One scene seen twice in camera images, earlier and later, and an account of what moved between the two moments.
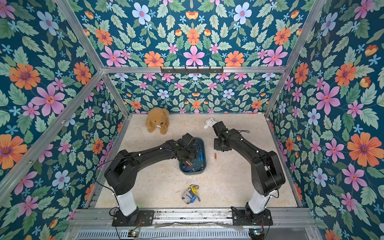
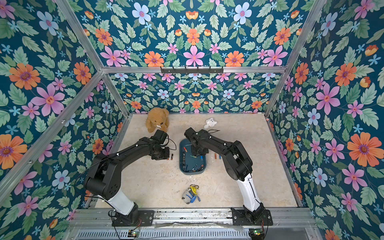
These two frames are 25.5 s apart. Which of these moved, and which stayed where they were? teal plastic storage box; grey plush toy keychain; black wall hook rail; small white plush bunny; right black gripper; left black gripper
Moved: right black gripper; left black gripper
Stayed: teal plastic storage box; small white plush bunny; grey plush toy keychain; black wall hook rail
